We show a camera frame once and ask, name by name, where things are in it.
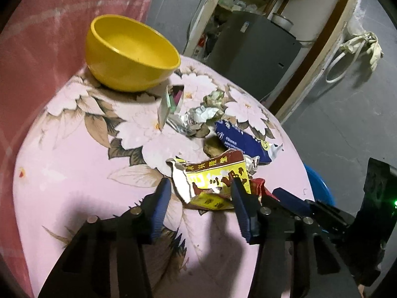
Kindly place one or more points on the blue plastic bin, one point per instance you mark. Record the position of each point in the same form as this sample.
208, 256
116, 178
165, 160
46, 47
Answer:
322, 189

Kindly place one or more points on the crumpled grey wrapper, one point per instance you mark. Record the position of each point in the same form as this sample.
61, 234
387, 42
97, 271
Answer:
214, 98

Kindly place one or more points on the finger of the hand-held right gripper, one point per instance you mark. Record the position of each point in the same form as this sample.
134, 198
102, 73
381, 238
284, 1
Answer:
291, 200

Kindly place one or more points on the green and white small carton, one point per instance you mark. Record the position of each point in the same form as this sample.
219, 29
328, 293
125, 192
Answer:
164, 108

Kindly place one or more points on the pink floral tablecloth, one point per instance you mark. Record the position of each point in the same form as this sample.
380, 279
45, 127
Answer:
77, 167

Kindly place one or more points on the yellow plastic bowl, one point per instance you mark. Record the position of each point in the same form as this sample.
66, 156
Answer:
124, 68

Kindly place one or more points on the red and white bottle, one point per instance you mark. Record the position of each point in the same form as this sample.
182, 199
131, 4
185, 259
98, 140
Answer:
202, 45

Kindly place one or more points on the grey cabinet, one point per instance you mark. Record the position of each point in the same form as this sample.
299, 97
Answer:
254, 52

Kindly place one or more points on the wooden door frame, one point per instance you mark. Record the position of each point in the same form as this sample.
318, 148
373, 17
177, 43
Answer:
325, 49

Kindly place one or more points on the metal pot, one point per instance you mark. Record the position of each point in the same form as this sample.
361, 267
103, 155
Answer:
281, 21

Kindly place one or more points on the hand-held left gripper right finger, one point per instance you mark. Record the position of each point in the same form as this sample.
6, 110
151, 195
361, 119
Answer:
241, 212

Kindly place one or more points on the brown dried leaf piece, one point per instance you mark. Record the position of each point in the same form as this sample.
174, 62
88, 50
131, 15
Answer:
212, 149

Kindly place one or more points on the yellow and red snack wrapper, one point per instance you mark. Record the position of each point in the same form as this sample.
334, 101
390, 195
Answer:
211, 180

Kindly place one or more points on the blue snack wrapper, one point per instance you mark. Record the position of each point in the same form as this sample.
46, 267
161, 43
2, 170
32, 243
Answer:
245, 142

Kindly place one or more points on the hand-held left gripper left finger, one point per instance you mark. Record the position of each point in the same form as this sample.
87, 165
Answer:
161, 206

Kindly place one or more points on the beige hanging gloves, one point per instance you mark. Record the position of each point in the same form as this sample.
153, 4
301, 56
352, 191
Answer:
373, 52

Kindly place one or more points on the silver foil wrapper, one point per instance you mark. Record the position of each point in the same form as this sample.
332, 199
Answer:
192, 118

